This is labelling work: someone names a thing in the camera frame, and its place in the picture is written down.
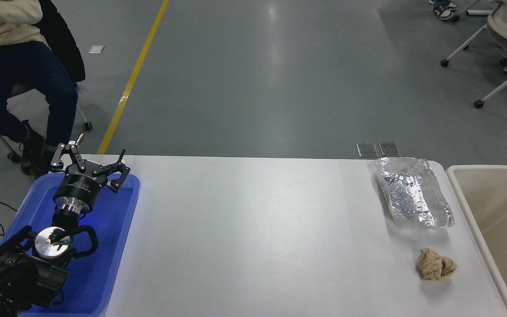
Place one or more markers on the blue plastic tray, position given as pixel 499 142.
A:
pixel 104 246

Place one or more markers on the white wheeled chair base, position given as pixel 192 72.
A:
pixel 456 18

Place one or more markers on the crumpled silver foil tray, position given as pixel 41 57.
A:
pixel 416 198

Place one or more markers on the black jacket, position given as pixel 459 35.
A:
pixel 62 39

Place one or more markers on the metal floor plate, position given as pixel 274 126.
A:
pixel 367 149
pixel 389 149

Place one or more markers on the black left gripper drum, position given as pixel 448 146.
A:
pixel 77 187

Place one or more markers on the white wheeled office chair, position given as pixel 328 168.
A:
pixel 445 63

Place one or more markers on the crumpled tan paper ball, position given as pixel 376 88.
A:
pixel 434 266

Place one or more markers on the large pale plastic bin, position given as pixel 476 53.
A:
pixel 500 211

